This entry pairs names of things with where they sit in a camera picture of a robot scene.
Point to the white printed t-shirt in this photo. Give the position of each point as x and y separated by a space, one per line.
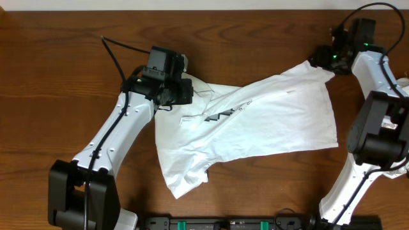
283 113

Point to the black mounting rail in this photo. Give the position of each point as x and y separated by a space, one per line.
291 222

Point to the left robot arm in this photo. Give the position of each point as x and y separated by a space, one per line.
82 192

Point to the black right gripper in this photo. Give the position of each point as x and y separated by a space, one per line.
319 53

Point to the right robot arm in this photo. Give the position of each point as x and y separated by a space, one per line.
378 138

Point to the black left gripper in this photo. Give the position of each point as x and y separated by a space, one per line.
186 89

